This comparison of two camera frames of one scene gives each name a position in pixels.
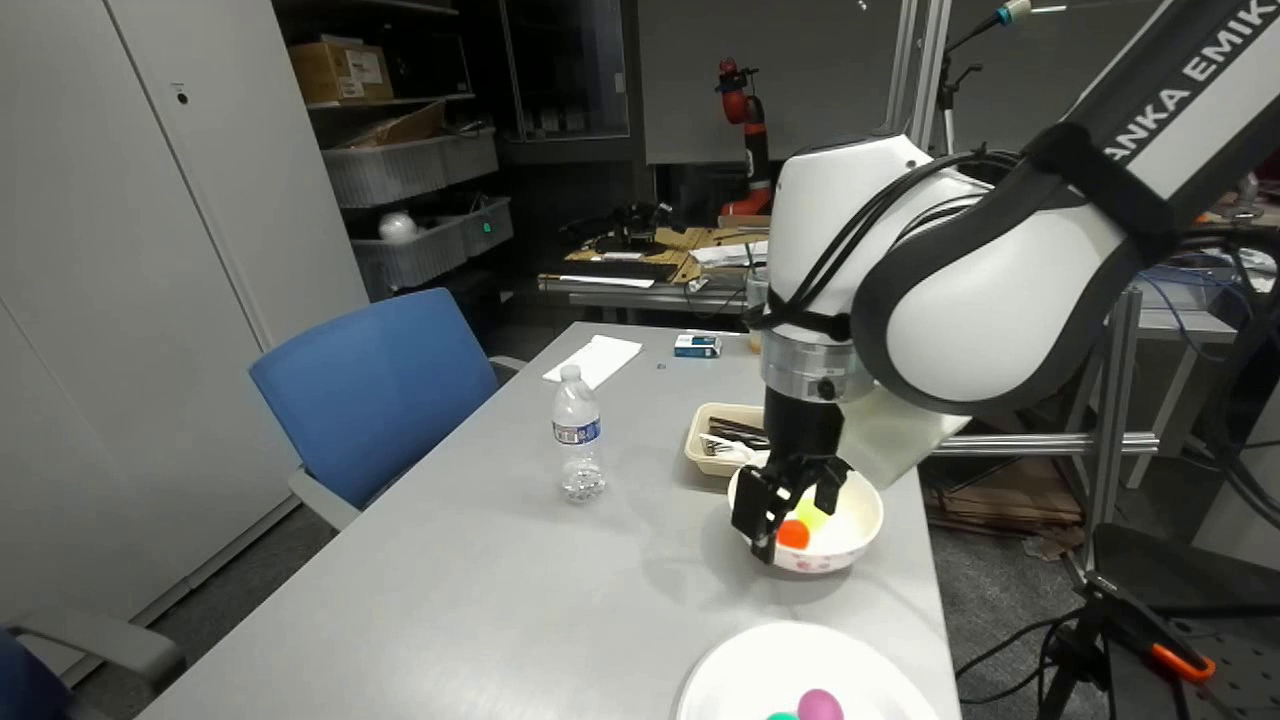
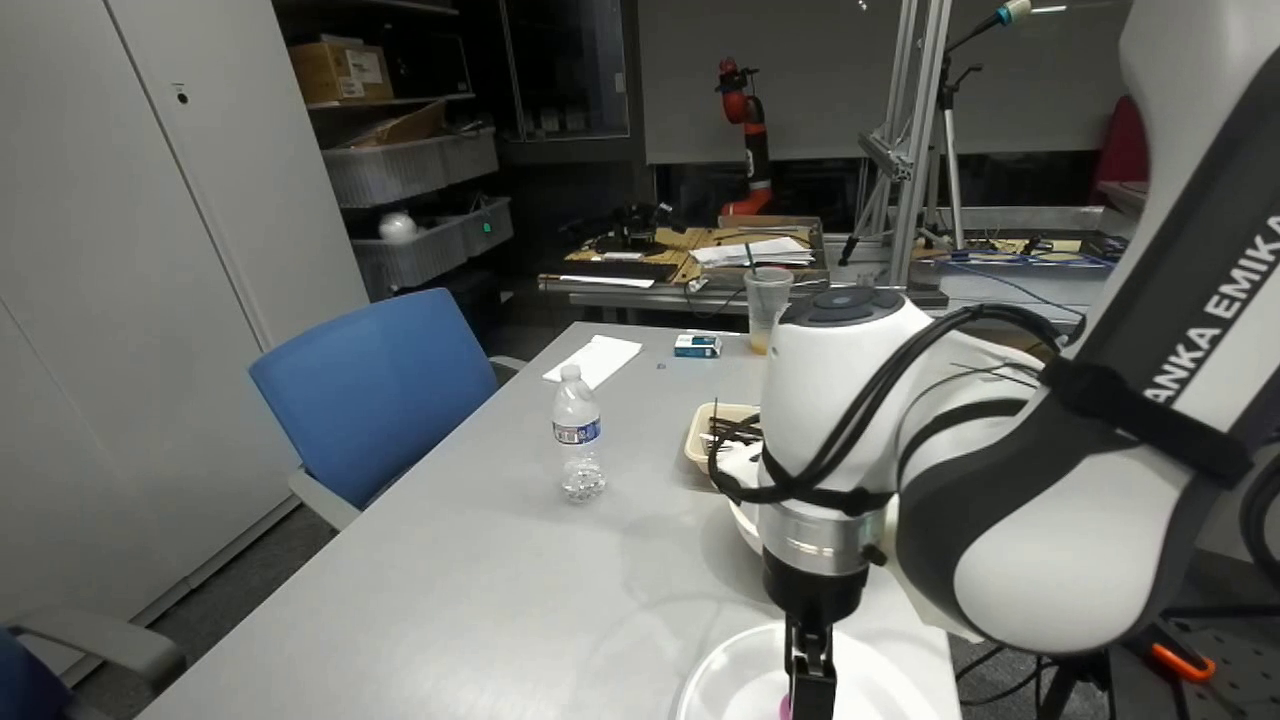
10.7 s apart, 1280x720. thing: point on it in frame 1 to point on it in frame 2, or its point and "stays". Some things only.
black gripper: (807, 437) to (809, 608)
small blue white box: (696, 347) stays
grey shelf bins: (399, 246) stays
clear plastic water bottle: (579, 433) stays
